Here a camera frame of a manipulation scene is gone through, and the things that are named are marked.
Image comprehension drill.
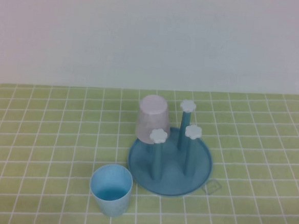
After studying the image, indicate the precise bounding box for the light blue plastic cup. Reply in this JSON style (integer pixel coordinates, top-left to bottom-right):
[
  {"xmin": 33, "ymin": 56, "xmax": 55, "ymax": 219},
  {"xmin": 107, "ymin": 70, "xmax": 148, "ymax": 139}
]
[{"xmin": 88, "ymin": 163, "xmax": 134, "ymax": 219}]

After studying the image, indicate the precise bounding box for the lilac plastic cup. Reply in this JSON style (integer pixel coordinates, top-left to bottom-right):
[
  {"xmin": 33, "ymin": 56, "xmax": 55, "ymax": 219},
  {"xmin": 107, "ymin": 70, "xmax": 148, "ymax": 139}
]
[{"xmin": 134, "ymin": 94, "xmax": 173, "ymax": 146}]

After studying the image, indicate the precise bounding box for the blue cup stand with pegs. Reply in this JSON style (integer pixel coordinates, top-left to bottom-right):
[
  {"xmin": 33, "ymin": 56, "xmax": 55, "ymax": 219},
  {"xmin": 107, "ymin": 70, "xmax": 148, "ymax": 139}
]
[{"xmin": 125, "ymin": 96, "xmax": 219, "ymax": 200}]

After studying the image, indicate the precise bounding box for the clear tape piece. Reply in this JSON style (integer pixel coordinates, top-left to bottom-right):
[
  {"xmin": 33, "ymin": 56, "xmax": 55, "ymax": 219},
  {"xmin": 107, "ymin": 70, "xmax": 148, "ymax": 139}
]
[{"xmin": 204, "ymin": 179, "xmax": 223, "ymax": 196}]

